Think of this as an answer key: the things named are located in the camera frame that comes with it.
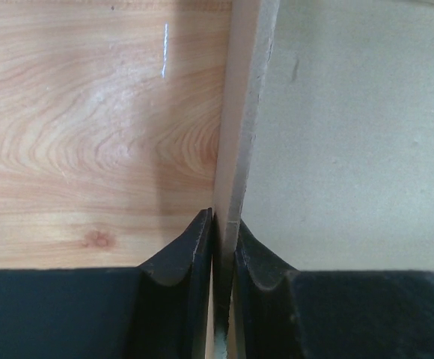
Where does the brown cardboard box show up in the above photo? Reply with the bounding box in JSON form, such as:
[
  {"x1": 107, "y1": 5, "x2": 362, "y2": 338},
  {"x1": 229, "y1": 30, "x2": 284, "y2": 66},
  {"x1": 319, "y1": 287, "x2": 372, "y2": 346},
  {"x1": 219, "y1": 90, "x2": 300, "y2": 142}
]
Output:
[{"x1": 211, "y1": 1, "x2": 434, "y2": 358}]

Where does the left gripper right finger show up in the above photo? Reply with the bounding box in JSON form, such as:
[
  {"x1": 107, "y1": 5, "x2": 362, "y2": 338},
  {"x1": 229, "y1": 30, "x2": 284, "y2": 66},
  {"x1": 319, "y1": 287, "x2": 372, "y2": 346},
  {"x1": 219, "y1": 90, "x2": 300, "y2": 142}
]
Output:
[{"x1": 233, "y1": 225, "x2": 434, "y2": 358}]

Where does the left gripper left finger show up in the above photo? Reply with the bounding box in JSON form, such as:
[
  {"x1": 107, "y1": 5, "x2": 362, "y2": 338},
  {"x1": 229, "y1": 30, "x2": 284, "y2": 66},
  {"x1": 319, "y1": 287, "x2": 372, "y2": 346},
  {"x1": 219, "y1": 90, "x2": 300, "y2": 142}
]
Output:
[{"x1": 0, "y1": 209, "x2": 213, "y2": 358}]

